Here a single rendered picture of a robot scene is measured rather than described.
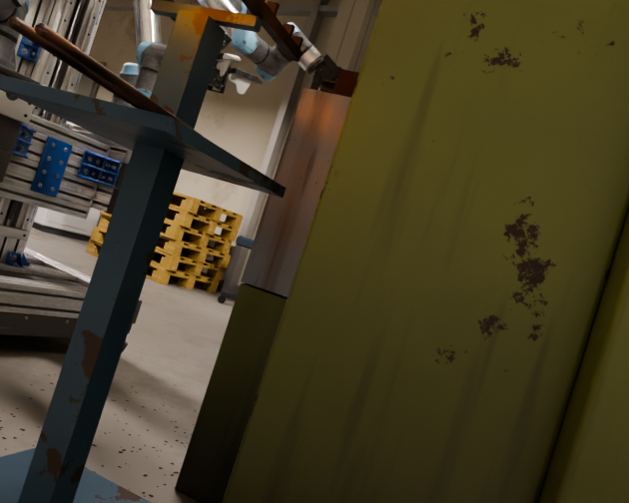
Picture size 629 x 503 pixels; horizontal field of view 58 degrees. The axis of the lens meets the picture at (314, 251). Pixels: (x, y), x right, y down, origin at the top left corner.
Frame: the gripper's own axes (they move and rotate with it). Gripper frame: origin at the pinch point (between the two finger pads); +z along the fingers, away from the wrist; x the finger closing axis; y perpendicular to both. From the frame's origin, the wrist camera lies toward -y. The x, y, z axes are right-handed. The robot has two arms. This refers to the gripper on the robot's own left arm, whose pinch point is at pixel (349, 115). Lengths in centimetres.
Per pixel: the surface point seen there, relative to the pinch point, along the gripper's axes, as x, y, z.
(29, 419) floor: -47, -120, 5
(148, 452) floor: -48, -106, 29
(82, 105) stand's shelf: -108, -58, -21
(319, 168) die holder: -68, -32, 6
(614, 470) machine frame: -126, -41, 56
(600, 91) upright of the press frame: -112, -3, 25
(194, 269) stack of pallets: 315, -102, 0
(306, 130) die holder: -66, -29, -2
